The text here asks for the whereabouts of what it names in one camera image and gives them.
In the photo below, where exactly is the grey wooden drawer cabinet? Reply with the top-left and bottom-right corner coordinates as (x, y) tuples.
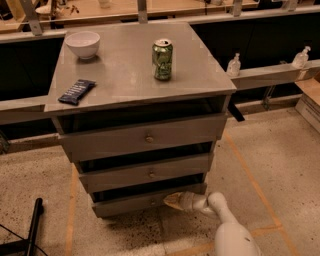
(45, 23), (235, 204)

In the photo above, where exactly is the clear sanitizer bottle right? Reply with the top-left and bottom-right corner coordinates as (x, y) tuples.
(292, 46), (311, 69)

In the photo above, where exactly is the grey middle drawer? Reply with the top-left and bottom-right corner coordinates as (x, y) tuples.
(79, 153), (213, 193)

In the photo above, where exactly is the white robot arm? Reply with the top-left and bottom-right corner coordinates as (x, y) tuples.
(164, 191), (264, 256)

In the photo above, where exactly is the green soda can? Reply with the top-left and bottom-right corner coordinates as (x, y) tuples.
(152, 38), (173, 81)

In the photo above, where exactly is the clear sanitizer bottle left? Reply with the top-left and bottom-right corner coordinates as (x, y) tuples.
(227, 53), (241, 77)

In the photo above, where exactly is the clear sanitizer bottle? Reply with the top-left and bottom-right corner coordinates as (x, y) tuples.
(227, 53), (241, 77)
(292, 46), (311, 69)

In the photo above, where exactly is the white ceramic bowl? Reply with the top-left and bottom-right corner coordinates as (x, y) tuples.
(65, 31), (100, 59)

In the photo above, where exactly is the grey bottom drawer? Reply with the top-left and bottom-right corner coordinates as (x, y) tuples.
(92, 183), (207, 218)

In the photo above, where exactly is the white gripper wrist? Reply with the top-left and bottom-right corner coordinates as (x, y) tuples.
(163, 191), (217, 218)

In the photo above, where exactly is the grey top drawer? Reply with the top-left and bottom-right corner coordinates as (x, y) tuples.
(60, 113), (227, 162)

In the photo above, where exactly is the cardboard box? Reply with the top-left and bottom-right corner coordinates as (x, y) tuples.
(296, 73), (320, 133)

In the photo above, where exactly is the dark blue snack bar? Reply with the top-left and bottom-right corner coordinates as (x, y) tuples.
(58, 79), (96, 106)

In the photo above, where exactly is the black stand leg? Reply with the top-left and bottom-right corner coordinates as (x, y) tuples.
(0, 198), (44, 256)

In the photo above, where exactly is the grey drawer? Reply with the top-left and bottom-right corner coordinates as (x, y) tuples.
(60, 113), (227, 162)
(92, 183), (207, 218)
(79, 153), (213, 193)

